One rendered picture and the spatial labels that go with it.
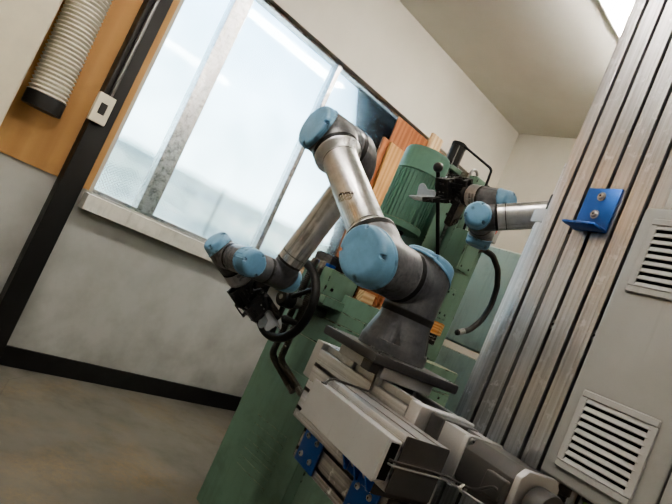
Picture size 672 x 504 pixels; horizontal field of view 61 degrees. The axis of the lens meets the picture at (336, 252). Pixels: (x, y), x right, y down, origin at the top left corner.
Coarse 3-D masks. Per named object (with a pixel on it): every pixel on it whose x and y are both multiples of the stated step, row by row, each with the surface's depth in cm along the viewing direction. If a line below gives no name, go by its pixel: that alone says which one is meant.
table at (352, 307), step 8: (320, 296) 185; (344, 296) 191; (328, 304) 185; (336, 304) 187; (344, 304) 190; (352, 304) 188; (360, 304) 185; (344, 312) 189; (352, 312) 186; (360, 312) 184; (368, 312) 182; (376, 312) 179; (360, 320) 183; (368, 320) 180
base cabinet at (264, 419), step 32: (288, 352) 200; (256, 384) 206; (256, 416) 200; (288, 416) 189; (224, 448) 205; (256, 448) 194; (288, 448) 184; (224, 480) 199; (256, 480) 189; (288, 480) 179
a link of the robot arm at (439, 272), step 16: (432, 256) 117; (432, 272) 116; (448, 272) 118; (416, 288) 113; (432, 288) 116; (448, 288) 121; (400, 304) 117; (416, 304) 116; (432, 304) 117; (432, 320) 119
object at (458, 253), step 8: (456, 232) 211; (464, 232) 209; (456, 240) 210; (464, 240) 208; (448, 248) 211; (456, 248) 209; (464, 248) 207; (472, 248) 209; (448, 256) 210; (456, 256) 208; (464, 256) 207; (472, 256) 210; (456, 264) 206; (464, 264) 208; (472, 264) 212; (456, 272) 215; (464, 272) 210
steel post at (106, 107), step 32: (160, 0) 251; (128, 32) 251; (128, 64) 247; (96, 128) 246; (64, 192) 244; (64, 224) 247; (32, 256) 242; (32, 288) 244; (0, 320) 239; (0, 352) 242
